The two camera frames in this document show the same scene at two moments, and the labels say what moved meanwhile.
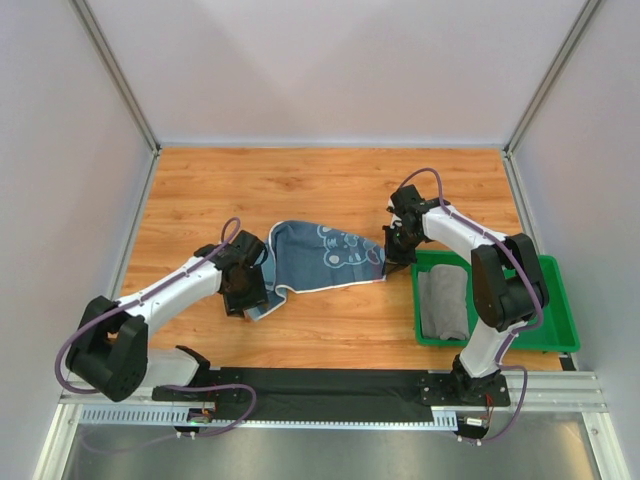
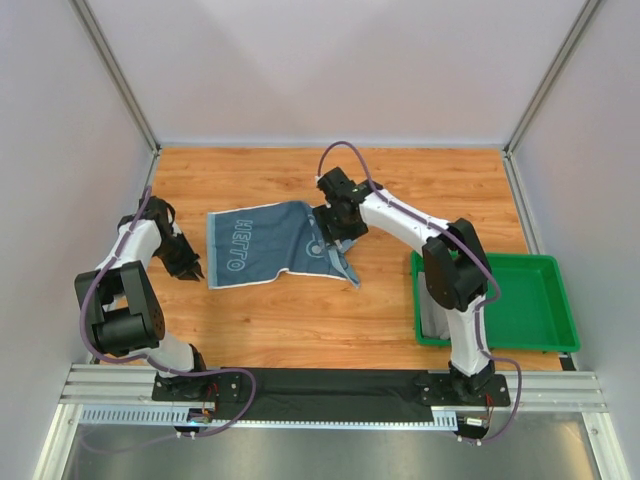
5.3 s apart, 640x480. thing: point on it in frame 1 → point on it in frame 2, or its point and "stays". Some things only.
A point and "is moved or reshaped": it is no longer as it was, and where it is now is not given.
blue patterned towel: x=303 y=256 is moved or reshaped
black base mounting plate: x=319 y=395 stays
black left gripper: x=245 y=301 → x=181 y=260
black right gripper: x=396 y=250 → x=329 y=236
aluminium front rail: x=528 y=393 stays
